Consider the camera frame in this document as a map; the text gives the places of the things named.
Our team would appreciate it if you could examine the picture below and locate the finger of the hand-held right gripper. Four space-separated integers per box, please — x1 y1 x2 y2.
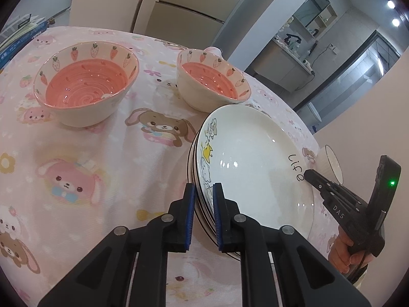
303 169 334 197
324 181 365 209

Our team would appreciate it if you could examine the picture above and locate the carrot print pink bowl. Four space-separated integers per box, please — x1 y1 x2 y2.
176 49 251 113
33 42 140 128

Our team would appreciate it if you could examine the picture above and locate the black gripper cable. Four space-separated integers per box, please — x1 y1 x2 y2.
348 253 369 283

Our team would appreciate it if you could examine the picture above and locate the small white ribbed bowl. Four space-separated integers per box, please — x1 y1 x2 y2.
316 145 345 186

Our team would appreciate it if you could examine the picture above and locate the dark door frame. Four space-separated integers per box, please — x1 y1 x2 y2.
292 30 401 111

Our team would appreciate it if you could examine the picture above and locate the blue book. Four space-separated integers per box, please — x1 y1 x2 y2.
0 21 49 69

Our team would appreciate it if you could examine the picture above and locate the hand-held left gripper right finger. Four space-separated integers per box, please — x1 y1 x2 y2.
212 182 373 307

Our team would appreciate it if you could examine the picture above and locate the white cartoon print plate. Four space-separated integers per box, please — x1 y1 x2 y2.
191 125 243 255
186 128 243 261
195 104 315 240

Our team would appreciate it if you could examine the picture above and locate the bathroom mirror cabinet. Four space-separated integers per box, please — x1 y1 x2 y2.
292 0 337 34

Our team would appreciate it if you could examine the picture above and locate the person's right hand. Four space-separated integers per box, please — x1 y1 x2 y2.
329 228 374 276

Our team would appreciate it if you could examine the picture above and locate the white striped box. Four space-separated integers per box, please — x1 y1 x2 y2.
13 14 42 29

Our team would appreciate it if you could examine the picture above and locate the bathroom vanity cabinet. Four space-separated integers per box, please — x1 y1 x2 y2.
246 37 315 93

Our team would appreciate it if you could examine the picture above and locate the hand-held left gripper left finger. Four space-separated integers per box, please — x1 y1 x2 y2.
38 183 196 307

